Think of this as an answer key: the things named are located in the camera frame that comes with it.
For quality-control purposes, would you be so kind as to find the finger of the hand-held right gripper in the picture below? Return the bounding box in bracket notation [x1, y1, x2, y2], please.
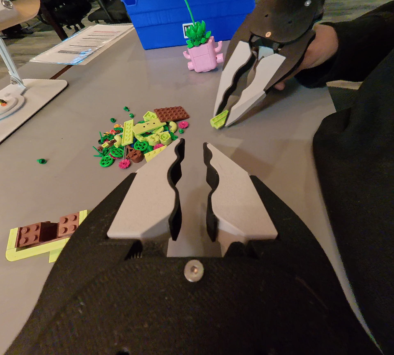
[226, 53, 286, 128]
[214, 41, 256, 117]

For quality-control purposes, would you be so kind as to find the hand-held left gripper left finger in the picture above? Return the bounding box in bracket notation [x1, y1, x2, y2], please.
[107, 138, 186, 252]

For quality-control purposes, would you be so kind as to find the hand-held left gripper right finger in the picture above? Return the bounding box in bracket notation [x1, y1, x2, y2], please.
[203, 142, 278, 252]

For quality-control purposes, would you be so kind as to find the lime curved brick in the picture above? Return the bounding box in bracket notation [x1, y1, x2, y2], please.
[144, 144, 168, 163]
[210, 110, 230, 130]

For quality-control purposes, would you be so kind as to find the long lime toy plate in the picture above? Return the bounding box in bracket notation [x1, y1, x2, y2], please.
[121, 119, 135, 147]

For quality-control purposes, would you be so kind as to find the brown toy plate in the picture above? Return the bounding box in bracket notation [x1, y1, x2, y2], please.
[154, 106, 189, 122]

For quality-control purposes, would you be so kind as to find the lime face tile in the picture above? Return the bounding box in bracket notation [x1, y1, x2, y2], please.
[132, 119, 165, 134]

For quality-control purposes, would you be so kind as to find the lime brick box with brown bricks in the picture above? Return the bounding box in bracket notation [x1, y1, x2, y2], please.
[6, 210, 88, 263]

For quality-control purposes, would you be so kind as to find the person's right hand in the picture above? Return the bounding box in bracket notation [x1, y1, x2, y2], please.
[274, 24, 339, 91]

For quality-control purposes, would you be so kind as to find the green toy flower stem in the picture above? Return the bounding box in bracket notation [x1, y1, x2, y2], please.
[172, 0, 213, 49]

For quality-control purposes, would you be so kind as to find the pile of small toy bricks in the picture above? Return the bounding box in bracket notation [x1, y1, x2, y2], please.
[92, 106, 190, 170]

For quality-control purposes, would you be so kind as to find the blue storage bin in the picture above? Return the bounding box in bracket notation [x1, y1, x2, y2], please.
[121, 0, 255, 51]

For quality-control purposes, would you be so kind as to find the person's black clothing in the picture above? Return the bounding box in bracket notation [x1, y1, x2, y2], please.
[312, 50, 394, 355]

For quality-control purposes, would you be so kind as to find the laminated instruction sheet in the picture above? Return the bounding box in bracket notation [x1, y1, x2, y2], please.
[29, 24, 134, 66]

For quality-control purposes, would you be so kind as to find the white adjustable stand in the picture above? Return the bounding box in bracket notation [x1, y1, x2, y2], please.
[0, 0, 68, 143]

